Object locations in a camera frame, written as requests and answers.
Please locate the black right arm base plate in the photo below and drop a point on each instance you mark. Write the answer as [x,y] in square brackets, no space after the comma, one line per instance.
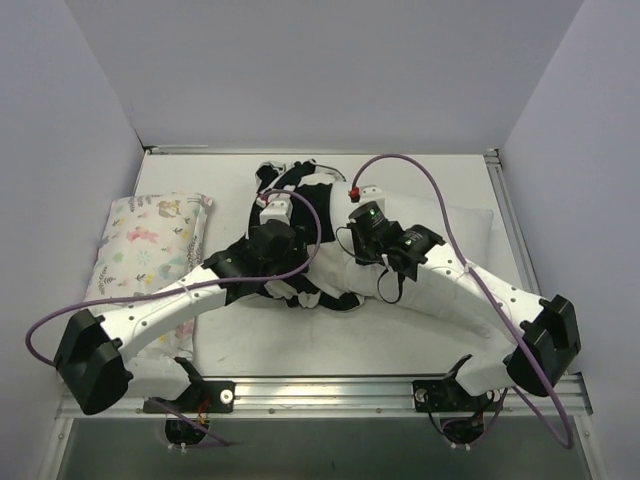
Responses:
[446,396]

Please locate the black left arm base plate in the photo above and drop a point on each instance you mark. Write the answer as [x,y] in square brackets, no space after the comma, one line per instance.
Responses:
[203,396]

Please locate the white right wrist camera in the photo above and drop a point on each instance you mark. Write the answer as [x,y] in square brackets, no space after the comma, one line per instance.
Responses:
[370,193]

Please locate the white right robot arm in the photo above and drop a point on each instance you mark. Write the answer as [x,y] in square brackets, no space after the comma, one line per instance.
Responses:
[506,361]

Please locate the animal print pillow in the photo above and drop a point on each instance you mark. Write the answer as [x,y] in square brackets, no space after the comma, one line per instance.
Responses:
[148,243]

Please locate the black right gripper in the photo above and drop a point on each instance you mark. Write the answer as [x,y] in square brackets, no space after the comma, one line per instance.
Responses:
[368,220]

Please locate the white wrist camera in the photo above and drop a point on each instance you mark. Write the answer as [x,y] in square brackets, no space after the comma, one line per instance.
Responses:
[370,193]
[277,208]

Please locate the aluminium right frame rail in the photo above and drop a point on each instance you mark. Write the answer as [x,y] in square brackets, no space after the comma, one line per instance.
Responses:
[515,225]

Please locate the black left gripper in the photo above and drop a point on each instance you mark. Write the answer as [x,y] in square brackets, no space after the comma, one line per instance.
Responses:
[273,236]

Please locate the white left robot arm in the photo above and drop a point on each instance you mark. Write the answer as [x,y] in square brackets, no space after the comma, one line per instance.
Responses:
[94,351]

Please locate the black white checkered pillowcase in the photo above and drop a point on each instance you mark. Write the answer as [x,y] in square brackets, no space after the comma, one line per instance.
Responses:
[324,284]

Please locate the aluminium back frame rail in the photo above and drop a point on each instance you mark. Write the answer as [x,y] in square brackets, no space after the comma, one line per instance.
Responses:
[211,150]

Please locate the white pillow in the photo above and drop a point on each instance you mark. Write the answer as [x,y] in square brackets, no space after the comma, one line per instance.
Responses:
[432,279]

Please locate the aluminium front frame rail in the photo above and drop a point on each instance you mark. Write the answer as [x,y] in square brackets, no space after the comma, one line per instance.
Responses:
[332,397]

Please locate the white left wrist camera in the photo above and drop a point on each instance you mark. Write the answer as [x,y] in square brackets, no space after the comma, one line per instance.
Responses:
[277,208]

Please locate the aluminium frame rail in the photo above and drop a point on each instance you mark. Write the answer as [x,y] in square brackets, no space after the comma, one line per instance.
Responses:
[332,397]
[211,150]
[515,225]

